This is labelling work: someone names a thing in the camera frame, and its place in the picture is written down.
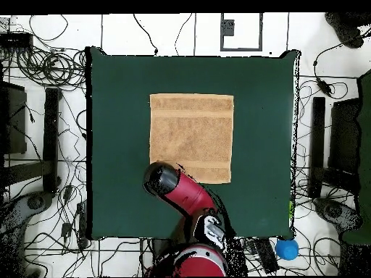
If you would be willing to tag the dark green table cloth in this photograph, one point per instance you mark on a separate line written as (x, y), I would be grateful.
(116, 188)

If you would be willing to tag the blue round object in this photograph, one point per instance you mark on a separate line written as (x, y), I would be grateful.
(287, 249)

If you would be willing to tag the small grey box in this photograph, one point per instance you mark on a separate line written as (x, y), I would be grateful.
(228, 27)

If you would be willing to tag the grey rectangular frame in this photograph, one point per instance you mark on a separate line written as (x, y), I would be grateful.
(222, 40)

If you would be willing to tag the tan terry towel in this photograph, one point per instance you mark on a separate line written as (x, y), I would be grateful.
(191, 133)

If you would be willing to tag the dark green fabric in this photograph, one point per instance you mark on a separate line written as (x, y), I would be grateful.
(365, 130)

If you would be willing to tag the black power strip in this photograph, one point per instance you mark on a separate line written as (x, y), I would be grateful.
(265, 256)

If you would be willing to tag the black electronics box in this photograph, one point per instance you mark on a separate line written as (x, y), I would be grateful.
(16, 40)

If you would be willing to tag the dark tripod base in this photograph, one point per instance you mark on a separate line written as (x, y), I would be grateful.
(333, 211)
(34, 202)

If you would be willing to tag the small lime green tag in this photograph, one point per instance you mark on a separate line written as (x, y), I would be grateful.
(290, 210)

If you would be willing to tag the black flat panel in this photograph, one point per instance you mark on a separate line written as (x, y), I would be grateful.
(345, 136)
(13, 121)

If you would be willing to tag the person's foot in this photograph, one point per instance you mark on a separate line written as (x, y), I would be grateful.
(347, 29)

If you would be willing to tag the black stand behind table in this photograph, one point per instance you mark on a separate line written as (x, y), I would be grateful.
(159, 249)

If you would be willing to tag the black T-shaped stand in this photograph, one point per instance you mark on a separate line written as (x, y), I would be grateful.
(51, 139)
(318, 139)

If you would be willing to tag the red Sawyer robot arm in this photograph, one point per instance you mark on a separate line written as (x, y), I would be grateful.
(188, 194)

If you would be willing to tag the black power adapter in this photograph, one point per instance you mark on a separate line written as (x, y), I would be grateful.
(66, 228)
(67, 192)

